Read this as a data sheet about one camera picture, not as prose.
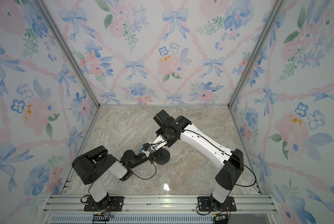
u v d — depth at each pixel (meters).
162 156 0.88
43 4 0.69
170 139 0.67
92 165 0.49
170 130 0.52
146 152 0.71
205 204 0.73
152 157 0.75
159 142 0.64
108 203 0.68
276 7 0.69
